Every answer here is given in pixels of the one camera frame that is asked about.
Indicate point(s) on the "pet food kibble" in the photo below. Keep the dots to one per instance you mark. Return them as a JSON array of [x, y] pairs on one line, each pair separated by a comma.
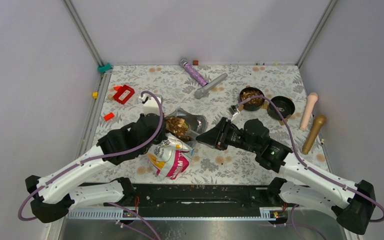
[[178, 127]]

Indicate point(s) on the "floral table mat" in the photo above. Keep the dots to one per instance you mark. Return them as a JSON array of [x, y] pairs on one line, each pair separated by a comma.
[[211, 166]]

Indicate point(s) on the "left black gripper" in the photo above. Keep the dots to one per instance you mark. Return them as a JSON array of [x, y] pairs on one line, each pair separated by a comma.
[[163, 136]]

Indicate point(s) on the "clear plastic scoop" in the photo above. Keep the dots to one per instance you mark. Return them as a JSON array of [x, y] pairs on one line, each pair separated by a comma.
[[193, 126]]

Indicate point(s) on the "left black pet bowl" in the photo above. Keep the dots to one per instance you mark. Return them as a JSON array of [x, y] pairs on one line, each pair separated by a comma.
[[251, 96]]

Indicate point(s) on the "pink microphone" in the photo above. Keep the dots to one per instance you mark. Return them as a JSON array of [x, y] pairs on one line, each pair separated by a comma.
[[312, 98]]

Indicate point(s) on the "grey microphone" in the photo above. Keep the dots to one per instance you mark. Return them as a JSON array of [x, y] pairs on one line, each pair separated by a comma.
[[201, 92]]

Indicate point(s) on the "purple glitter microphone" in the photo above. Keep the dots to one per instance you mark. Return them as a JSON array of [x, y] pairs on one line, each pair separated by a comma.
[[193, 72]]

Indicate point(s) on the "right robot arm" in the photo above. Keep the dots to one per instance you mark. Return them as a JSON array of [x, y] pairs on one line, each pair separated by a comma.
[[351, 204]]

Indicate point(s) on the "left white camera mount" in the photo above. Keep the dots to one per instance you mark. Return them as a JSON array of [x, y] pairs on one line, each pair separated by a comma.
[[150, 105]]

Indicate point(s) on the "small orange block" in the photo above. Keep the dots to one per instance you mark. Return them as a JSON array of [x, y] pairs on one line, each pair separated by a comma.
[[109, 116]]

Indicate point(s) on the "gold microphone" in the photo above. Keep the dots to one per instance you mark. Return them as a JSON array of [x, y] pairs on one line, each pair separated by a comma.
[[318, 122]]

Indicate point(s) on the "teal corner clip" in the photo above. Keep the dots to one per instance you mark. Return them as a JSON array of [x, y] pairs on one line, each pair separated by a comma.
[[104, 68]]

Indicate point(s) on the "cat food bag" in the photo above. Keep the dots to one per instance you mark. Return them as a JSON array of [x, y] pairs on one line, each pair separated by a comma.
[[171, 157]]

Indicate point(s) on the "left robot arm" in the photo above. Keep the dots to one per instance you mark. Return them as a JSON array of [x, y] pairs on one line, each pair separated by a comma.
[[52, 197]]

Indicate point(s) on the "black pet bowl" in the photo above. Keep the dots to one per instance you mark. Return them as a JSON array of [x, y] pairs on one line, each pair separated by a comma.
[[251, 96], [284, 105]]

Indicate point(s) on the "right black pet bowl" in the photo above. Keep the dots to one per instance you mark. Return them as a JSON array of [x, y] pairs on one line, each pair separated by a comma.
[[284, 105]]

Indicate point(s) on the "small yellow cube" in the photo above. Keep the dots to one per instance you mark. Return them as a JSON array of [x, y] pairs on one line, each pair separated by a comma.
[[95, 95]]

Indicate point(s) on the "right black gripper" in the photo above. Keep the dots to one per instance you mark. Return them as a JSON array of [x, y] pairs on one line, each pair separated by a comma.
[[217, 136]]

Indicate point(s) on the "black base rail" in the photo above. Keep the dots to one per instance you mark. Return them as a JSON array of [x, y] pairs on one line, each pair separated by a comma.
[[201, 201]]

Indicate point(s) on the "red toy block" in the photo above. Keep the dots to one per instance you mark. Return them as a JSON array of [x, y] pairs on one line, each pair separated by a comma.
[[123, 94]]

